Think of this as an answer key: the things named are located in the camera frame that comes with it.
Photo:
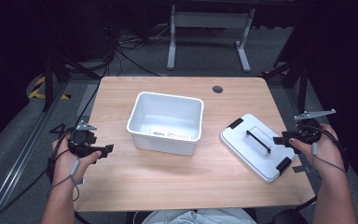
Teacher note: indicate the person's grey clothing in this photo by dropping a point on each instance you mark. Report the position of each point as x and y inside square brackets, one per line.
[199, 217]

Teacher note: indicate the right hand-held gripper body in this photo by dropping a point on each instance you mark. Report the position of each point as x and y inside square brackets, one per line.
[308, 132]

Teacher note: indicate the metal floor rail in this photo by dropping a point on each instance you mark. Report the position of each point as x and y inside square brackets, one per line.
[15, 161]

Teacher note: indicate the yellow black hazard tape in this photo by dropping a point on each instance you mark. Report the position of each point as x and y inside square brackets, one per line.
[37, 90]

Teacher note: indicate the person's left hand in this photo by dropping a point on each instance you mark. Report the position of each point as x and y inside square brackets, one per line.
[64, 165]

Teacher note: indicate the white plastic storage box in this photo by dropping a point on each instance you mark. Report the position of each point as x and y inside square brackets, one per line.
[166, 123]

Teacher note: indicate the person's right hand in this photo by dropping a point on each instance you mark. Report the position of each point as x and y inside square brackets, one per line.
[326, 155]

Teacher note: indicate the black tripod stand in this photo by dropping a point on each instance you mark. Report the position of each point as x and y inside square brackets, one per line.
[295, 74]
[59, 71]

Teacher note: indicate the grey metal stand frame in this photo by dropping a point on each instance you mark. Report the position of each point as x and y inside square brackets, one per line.
[209, 20]

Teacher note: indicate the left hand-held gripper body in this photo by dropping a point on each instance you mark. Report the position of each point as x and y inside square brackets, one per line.
[80, 140]

